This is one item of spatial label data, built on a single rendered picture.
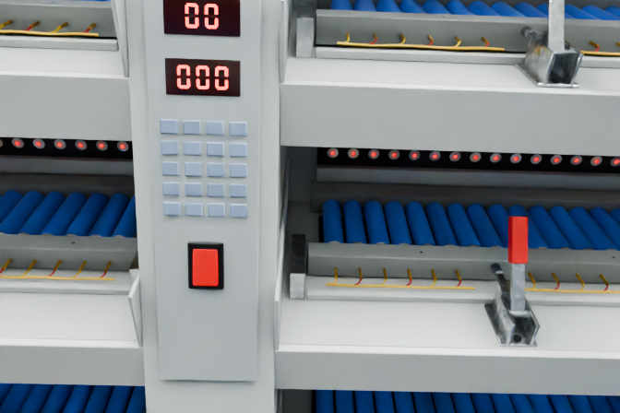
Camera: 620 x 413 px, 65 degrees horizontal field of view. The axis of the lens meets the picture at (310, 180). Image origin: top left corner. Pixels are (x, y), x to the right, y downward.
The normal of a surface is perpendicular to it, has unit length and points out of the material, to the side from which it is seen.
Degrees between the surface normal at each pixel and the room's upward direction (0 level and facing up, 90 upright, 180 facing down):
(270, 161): 90
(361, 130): 109
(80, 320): 19
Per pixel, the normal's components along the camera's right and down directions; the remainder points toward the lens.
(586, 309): 0.04, -0.84
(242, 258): 0.01, 0.24
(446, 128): 0.00, 0.54
